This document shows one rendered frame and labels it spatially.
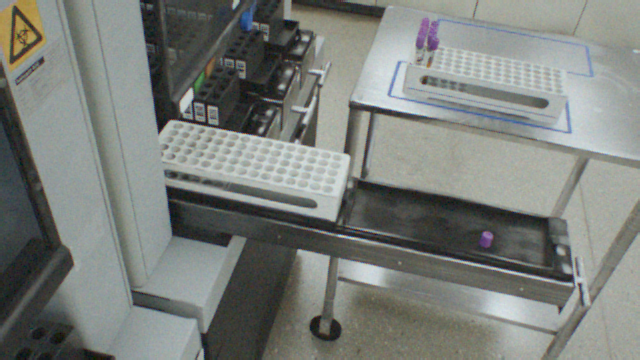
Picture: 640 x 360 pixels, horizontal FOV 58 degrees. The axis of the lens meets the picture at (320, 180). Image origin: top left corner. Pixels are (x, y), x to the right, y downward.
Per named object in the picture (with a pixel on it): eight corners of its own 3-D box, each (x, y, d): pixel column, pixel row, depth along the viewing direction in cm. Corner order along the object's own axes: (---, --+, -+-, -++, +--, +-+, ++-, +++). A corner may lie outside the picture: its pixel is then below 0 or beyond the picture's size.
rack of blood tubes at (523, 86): (400, 92, 112) (406, 64, 108) (408, 67, 120) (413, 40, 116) (557, 124, 108) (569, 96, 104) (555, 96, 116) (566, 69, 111)
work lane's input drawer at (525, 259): (126, 222, 93) (118, 180, 87) (162, 168, 104) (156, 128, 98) (589, 324, 85) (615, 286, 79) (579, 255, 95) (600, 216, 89)
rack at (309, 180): (147, 187, 90) (142, 157, 86) (173, 149, 97) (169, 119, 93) (334, 227, 87) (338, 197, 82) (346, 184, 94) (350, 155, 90)
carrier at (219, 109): (229, 94, 107) (228, 66, 103) (240, 96, 107) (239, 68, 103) (207, 131, 99) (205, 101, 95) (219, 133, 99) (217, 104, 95)
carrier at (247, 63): (254, 55, 119) (254, 28, 115) (264, 57, 118) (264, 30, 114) (235, 84, 110) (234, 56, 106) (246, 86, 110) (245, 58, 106)
